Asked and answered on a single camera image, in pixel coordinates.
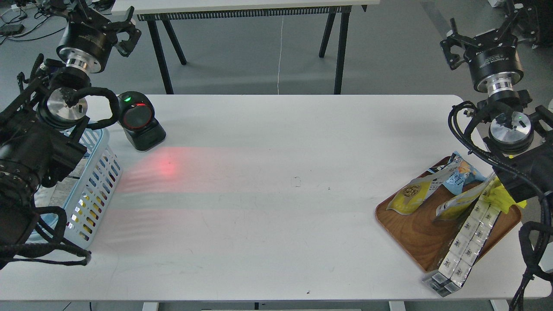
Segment yellow nut snack pouch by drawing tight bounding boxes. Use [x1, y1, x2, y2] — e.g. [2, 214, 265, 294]
[386, 168, 455, 215]

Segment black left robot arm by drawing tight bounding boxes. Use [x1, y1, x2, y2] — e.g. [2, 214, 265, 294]
[0, 0, 141, 267]

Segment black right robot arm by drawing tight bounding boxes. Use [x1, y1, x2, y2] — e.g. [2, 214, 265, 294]
[440, 0, 553, 311]

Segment yellow silver snack pouch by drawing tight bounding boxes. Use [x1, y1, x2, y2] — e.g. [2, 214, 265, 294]
[434, 173, 496, 221]

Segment blue snack bag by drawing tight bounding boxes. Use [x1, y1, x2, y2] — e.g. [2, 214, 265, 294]
[427, 151, 486, 195]

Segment light blue plastic basket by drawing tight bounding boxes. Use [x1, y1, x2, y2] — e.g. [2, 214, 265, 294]
[19, 127, 123, 250]

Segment silver white long snack pack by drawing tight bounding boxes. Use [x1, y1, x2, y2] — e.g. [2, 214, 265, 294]
[422, 197, 501, 297]

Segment white snack bag in basket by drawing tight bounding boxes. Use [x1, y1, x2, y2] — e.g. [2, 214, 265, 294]
[34, 157, 89, 207]

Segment yellow cartoon snack pack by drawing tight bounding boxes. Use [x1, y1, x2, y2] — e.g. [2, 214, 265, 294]
[481, 177, 527, 214]

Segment black barcode scanner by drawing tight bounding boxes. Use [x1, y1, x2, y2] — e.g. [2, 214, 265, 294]
[118, 91, 166, 151]

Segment brown wooden tray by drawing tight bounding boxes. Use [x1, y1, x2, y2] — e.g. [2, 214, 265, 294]
[375, 185, 522, 272]

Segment white background table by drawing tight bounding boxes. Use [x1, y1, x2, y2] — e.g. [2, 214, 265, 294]
[110, 0, 379, 95]

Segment white hanging cable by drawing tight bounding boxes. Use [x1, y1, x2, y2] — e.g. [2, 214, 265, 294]
[277, 16, 284, 95]

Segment black floor cables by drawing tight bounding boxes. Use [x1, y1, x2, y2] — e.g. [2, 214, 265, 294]
[0, 0, 65, 46]

